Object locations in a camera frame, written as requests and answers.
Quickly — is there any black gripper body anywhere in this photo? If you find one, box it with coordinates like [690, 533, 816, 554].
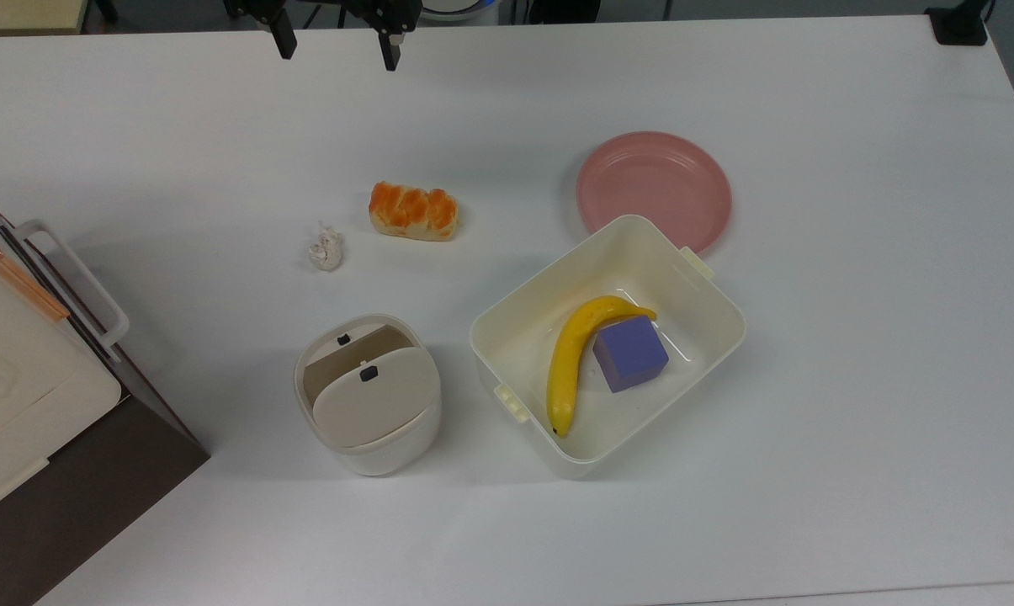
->
[223, 0, 423, 35]

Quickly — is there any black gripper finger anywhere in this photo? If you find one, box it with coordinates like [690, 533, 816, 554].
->
[376, 25, 405, 72]
[269, 8, 299, 61]

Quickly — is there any white paper ball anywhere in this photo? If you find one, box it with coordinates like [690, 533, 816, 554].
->
[308, 221, 344, 272]

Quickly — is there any cream swing-lid trash can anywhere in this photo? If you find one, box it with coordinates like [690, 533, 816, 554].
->
[294, 314, 443, 477]

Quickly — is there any orange glazed bread loaf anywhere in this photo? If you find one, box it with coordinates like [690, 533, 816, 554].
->
[368, 181, 461, 242]

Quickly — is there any beige wooden desk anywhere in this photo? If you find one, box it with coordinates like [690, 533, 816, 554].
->
[0, 0, 87, 36]

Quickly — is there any pink plastic plate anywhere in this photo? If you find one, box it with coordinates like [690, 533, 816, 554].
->
[576, 130, 734, 256]

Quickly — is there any yellow banana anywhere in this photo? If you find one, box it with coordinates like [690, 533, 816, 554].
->
[545, 295, 658, 439]

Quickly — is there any purple cube block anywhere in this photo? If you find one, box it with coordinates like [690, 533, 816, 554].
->
[592, 316, 671, 394]

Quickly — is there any cream plastic storage bin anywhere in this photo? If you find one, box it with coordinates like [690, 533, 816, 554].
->
[470, 214, 747, 481]

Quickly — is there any dark brown wooden drawer box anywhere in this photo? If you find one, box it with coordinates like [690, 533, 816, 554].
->
[0, 183, 213, 606]

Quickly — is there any cream plastic cabinet with handles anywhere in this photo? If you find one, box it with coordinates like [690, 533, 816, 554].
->
[0, 202, 122, 524]

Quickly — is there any black table clamp mount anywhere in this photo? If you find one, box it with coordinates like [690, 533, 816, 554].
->
[925, 0, 991, 46]

